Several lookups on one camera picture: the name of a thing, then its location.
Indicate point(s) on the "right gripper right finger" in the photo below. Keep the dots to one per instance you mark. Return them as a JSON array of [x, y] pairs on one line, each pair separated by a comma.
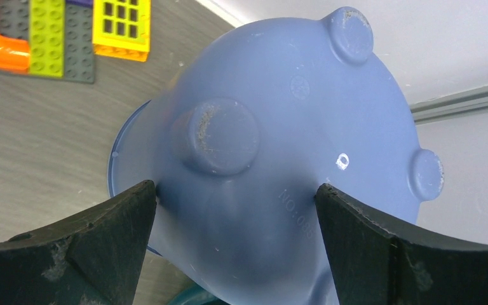
[[376, 258]]

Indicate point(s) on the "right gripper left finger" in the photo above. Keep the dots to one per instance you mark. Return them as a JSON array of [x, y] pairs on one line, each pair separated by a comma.
[[92, 257]]

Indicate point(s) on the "lime green building brick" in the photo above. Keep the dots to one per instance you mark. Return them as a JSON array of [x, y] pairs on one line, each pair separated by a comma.
[[46, 38]]

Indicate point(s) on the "aluminium rail frame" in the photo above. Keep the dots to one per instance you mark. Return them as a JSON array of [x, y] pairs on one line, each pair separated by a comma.
[[452, 106]]

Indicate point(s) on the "yellow grid toy block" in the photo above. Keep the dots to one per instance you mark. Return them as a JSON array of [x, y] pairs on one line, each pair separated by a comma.
[[121, 29]]

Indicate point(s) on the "blue plastic bucket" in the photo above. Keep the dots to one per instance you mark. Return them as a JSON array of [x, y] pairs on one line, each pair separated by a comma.
[[242, 139]]

